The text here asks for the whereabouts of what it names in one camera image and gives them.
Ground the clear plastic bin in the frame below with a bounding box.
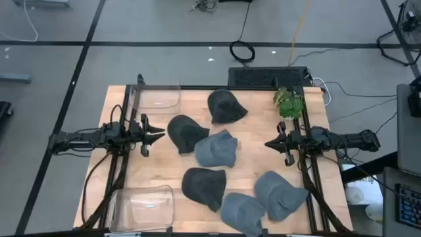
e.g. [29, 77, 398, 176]
[108, 184, 175, 234]
[131, 78, 182, 115]

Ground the green plant in white pot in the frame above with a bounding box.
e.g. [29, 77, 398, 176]
[272, 86, 305, 121]

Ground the black bar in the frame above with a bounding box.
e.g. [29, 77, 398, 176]
[341, 151, 398, 184]

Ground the black floor fan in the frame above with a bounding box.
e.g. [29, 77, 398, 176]
[376, 0, 421, 66]

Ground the yellow cable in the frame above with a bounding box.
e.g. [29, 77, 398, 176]
[287, 0, 312, 66]

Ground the grey cabinet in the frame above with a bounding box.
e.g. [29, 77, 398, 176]
[382, 167, 421, 237]

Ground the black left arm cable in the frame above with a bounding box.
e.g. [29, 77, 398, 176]
[81, 149, 114, 226]

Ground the grey side table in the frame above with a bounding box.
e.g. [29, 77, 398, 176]
[396, 84, 421, 177]

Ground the black cable bundle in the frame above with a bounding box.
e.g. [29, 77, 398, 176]
[189, 0, 218, 14]

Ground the black keypad with coloured keys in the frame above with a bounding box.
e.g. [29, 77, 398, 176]
[394, 183, 421, 230]

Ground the grey cap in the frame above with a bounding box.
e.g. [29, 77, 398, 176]
[220, 192, 266, 237]
[253, 170, 309, 222]
[193, 128, 239, 168]

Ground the black device on side table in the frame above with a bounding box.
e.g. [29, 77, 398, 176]
[407, 76, 421, 119]

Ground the thin black floor cable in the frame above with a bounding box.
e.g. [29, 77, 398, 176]
[317, 80, 398, 99]

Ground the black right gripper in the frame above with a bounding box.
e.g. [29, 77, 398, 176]
[264, 120, 309, 167]

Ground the black coiled cable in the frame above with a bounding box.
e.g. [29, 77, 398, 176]
[229, 1, 257, 64]

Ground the black corduroy cap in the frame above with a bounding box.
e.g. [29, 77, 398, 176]
[166, 114, 211, 155]
[181, 167, 228, 213]
[207, 88, 249, 125]

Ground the grey flat object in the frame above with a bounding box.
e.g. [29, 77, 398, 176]
[12, 0, 71, 9]

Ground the white floor cable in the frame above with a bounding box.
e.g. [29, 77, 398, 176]
[0, 0, 39, 43]

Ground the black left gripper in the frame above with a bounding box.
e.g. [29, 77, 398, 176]
[128, 113, 166, 157]

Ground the black floor object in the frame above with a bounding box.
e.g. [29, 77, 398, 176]
[0, 101, 14, 128]

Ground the black aluminium table frame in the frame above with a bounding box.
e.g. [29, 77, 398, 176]
[78, 74, 353, 235]

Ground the white cable loop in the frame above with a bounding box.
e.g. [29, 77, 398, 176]
[311, 76, 332, 107]

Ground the grey floor bar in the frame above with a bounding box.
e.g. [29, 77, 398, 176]
[0, 72, 32, 84]

